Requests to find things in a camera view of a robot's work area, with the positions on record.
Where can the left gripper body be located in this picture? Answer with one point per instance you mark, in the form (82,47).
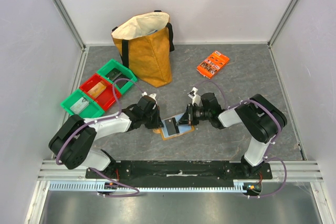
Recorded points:
(151,121)

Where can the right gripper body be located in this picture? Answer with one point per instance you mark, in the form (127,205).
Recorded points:
(189,114)

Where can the yellow leather card holder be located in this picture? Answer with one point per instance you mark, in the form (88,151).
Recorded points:
(183,130)

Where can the black card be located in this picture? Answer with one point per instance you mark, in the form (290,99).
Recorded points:
(171,126)
(114,75)

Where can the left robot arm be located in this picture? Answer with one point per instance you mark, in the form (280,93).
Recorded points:
(73,143)

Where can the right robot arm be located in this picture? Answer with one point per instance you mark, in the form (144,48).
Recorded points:
(260,117)

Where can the black card in bin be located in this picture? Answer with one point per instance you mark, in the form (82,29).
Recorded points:
(114,75)

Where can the tan card in bin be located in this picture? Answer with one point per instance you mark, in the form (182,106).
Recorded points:
(97,89)

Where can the grey card in bin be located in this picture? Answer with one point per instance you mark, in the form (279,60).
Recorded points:
(79,105)

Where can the orange screw box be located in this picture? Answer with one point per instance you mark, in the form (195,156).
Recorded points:
(213,64)

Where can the red bin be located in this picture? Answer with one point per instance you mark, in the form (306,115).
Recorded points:
(106,99)

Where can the green bin far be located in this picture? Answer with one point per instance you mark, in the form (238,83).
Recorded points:
(115,64)

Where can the green bin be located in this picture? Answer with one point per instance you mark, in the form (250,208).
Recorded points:
(93,110)
(115,64)

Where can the green bin near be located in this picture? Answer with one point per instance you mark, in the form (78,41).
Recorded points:
(93,110)

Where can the brown paper tote bag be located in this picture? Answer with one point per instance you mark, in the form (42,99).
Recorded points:
(144,43)

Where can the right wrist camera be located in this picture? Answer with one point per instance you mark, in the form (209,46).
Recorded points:
(196,98)

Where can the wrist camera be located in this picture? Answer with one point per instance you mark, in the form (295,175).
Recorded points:
(196,98)
(152,96)

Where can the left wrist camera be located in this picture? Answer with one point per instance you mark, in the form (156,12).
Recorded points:
(152,96)

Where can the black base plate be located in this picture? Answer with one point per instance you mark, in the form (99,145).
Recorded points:
(128,170)

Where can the slotted cable duct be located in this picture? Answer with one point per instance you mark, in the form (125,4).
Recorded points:
(102,186)

